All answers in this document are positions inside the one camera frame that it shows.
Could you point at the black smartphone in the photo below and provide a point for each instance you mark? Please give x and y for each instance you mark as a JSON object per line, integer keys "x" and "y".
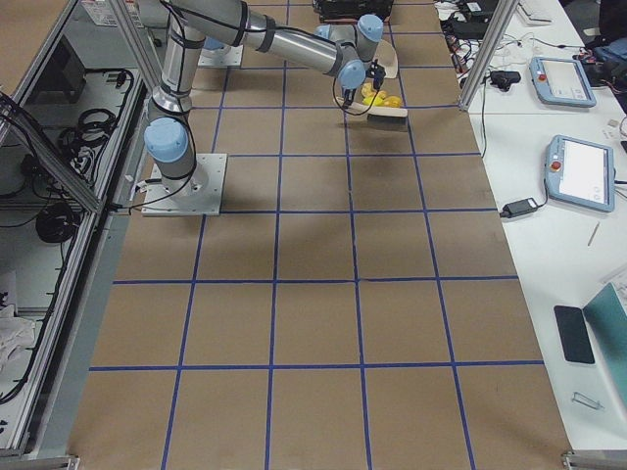
{"x": 573, "y": 334}

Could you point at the black webcam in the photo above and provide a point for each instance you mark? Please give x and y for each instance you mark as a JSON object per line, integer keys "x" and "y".
{"x": 504, "y": 79}

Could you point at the black power adapter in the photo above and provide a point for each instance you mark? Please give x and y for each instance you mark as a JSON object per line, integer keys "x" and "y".
{"x": 519, "y": 208}

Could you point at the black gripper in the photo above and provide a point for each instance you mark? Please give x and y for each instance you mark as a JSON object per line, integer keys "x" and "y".
{"x": 349, "y": 93}

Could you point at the white crumpled cloth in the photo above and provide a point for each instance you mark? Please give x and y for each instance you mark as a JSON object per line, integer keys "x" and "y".
{"x": 17, "y": 333}

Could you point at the blue teach pendant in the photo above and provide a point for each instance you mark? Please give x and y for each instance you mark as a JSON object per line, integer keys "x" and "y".
{"x": 581, "y": 173}
{"x": 561, "y": 82}

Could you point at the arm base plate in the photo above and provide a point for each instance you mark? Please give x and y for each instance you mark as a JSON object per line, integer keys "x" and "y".
{"x": 201, "y": 195}
{"x": 235, "y": 59}

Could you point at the aluminium frame post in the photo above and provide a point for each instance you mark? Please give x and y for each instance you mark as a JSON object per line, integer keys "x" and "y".
{"x": 492, "y": 38}

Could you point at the beige plastic dustpan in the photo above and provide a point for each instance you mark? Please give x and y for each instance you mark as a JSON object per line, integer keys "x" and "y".
{"x": 387, "y": 58}

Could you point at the yellow-brown potato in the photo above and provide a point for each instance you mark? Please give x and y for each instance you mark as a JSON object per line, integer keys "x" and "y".
{"x": 394, "y": 102}

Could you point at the bin with black bag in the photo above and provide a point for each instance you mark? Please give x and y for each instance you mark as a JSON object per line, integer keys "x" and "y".
{"x": 348, "y": 10}

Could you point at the yellow sponge wedge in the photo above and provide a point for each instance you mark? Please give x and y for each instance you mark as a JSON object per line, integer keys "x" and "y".
{"x": 373, "y": 101}

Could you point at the beige hand brush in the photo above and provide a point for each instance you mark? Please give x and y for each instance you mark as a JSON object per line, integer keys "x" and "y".
{"x": 375, "y": 114}

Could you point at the near blue teach pendant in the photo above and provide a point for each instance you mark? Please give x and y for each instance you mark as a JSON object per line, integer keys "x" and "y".
{"x": 581, "y": 173}

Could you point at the toy croissant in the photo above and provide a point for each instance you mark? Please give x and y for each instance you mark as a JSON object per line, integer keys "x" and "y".
{"x": 368, "y": 91}

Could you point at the far blue teach pendant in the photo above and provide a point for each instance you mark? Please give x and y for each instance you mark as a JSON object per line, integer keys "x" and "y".
{"x": 561, "y": 82}

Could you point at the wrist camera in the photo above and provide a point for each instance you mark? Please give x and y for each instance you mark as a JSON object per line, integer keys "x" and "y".
{"x": 377, "y": 73}

